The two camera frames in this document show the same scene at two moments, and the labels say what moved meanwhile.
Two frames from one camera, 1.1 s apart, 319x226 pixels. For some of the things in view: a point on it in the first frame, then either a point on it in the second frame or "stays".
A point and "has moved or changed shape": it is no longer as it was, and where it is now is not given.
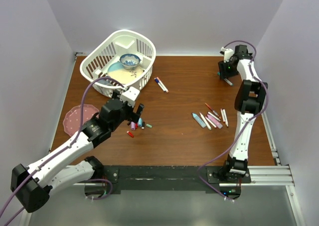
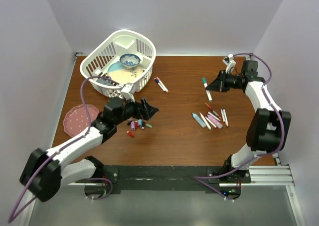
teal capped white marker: x=226 y=79 has moved or changed shape
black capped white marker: x=211 y=122 stays
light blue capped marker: x=200 y=122 stays
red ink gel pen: x=213 y=111 stays
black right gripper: x=224 y=73 -> x=219 y=84
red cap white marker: x=224 y=116 stays
